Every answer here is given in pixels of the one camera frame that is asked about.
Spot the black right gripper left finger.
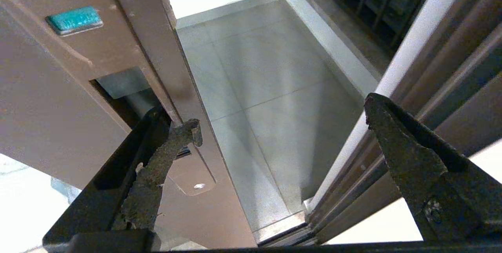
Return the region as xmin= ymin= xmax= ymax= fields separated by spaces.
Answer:
xmin=42 ymin=107 xmax=203 ymax=244

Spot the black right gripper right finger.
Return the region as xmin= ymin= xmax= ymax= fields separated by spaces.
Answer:
xmin=364 ymin=93 xmax=502 ymax=244

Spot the recessed brown door handle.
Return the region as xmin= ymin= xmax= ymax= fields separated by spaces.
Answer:
xmin=0 ymin=0 xmax=217 ymax=197

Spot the brown framed sliding glass door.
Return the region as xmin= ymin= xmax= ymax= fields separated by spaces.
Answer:
xmin=0 ymin=0 xmax=259 ymax=249

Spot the dark brown door jamb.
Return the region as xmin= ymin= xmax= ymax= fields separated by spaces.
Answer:
xmin=308 ymin=0 xmax=502 ymax=245

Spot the short stone window sill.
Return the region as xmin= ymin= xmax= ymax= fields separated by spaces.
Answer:
xmin=294 ymin=0 xmax=393 ymax=81

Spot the teal lock indicator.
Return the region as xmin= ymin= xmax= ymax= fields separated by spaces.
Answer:
xmin=45 ymin=6 xmax=104 ymax=36

